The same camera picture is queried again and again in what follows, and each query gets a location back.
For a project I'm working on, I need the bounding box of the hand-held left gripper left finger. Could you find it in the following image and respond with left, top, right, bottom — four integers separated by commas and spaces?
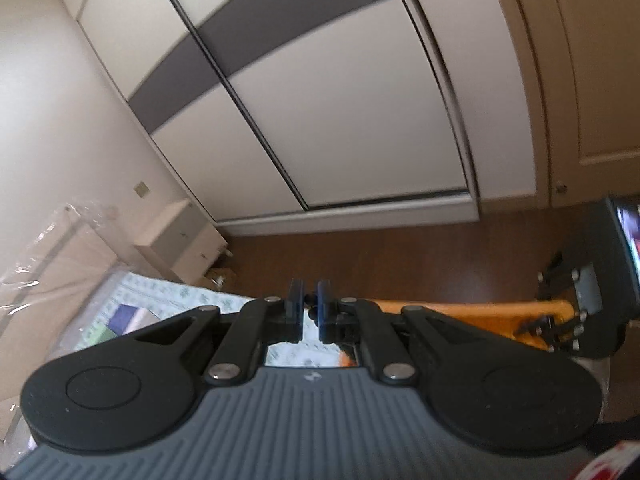
132, 278, 305, 387

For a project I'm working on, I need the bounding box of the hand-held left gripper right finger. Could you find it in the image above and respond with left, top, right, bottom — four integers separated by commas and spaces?
316, 279, 494, 387

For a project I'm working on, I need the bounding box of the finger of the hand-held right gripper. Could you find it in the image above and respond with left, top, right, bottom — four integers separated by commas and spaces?
516, 309, 584, 354
537, 252, 582, 302

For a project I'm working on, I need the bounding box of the orange plastic tray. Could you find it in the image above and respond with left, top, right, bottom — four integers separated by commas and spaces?
339, 298, 576, 368

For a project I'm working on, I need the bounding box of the beige nightstand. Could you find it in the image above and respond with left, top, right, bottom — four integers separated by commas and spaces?
133, 198, 232, 287

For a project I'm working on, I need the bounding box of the green floral tablecloth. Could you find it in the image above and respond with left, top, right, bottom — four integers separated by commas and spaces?
60, 270, 362, 368

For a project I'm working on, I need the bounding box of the red and white cloth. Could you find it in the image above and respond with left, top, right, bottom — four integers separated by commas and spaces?
574, 439, 640, 480

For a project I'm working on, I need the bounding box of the flat dark blue box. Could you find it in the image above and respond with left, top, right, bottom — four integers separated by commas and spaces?
109, 304, 147, 334

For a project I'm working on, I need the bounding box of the flat green box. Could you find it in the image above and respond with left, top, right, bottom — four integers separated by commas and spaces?
86, 321, 122, 350

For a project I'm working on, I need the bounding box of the beige door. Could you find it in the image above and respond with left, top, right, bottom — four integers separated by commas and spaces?
479, 0, 640, 212

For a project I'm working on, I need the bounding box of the white and grey wardrobe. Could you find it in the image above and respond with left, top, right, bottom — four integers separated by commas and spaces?
52, 0, 482, 239

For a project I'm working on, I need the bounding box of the clear plastic sheet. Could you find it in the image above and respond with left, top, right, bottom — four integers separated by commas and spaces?
0, 201, 128, 443

